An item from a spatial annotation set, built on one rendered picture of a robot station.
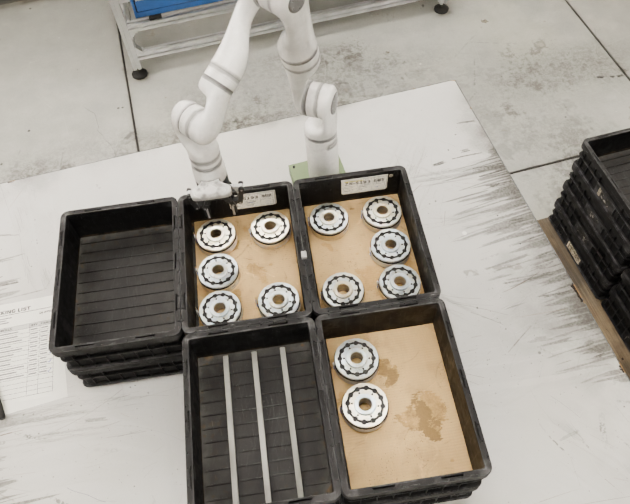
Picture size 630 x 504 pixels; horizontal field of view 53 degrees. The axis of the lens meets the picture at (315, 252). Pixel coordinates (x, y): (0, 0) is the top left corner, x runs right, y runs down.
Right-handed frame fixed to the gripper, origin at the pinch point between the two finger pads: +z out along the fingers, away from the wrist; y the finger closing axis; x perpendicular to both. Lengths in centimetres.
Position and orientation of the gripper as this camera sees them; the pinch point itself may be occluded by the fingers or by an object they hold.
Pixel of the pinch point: (221, 210)
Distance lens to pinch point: 158.4
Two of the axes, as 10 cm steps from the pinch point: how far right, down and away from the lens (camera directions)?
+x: 1.4, 8.4, -5.3
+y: -9.9, 1.4, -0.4
